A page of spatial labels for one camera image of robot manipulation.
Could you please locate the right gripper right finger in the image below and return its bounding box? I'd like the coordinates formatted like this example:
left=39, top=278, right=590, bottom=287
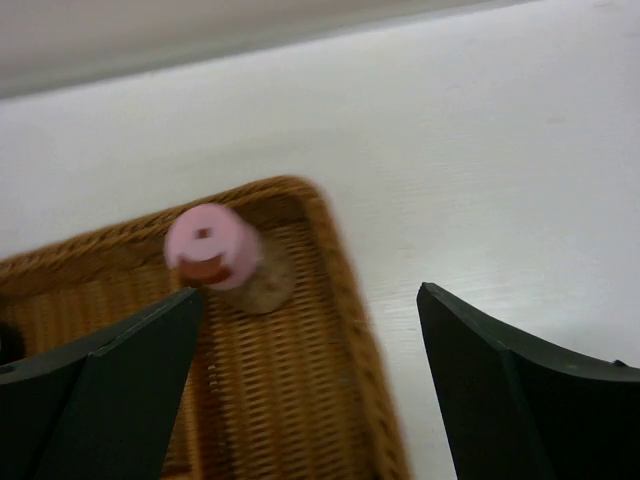
left=417, top=283, right=639, bottom=479

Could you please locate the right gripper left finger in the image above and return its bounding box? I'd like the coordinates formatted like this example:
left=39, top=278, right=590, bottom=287
left=1, top=289, right=204, bottom=479

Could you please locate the pink-cap spice shaker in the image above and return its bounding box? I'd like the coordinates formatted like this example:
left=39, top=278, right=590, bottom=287
left=164, top=203, right=295, bottom=314

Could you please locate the woven wicker divided basket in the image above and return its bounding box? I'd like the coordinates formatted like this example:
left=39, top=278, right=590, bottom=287
left=1, top=176, right=410, bottom=479

